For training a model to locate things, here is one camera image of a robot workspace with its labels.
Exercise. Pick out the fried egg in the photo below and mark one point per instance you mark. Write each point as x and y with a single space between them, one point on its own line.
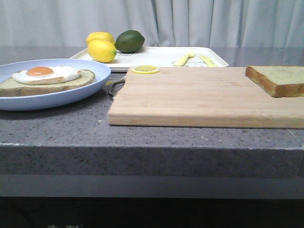
46 75

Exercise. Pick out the metal cutting board handle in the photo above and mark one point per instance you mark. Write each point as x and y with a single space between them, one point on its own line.
115 87

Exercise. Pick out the yellow lemon rear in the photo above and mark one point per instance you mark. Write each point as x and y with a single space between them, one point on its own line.
100 36

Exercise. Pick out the white curtain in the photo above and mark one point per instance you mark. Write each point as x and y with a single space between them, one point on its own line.
168 23

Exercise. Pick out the wooden cutting board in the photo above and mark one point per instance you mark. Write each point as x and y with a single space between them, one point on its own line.
202 97

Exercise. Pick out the yellow plastic knife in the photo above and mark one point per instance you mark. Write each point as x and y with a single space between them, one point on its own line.
208 61

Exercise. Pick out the yellow lemon front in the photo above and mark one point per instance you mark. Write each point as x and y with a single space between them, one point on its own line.
101 51

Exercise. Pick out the yellow lemon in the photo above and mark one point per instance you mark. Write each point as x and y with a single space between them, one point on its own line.
101 51
100 36

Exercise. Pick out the light blue round plate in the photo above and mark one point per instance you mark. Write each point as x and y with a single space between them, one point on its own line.
36 102

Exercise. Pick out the green lime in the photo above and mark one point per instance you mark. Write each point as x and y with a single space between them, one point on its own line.
129 41

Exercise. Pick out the bread slice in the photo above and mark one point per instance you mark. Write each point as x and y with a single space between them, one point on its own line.
11 88
278 81

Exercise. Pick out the yellow plastic fork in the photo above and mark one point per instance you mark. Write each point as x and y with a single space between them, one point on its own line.
182 61

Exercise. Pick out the lemon slice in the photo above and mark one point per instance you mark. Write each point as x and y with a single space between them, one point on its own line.
145 69

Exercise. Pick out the cream rectangular tray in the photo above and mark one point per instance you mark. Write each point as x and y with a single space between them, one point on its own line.
163 57

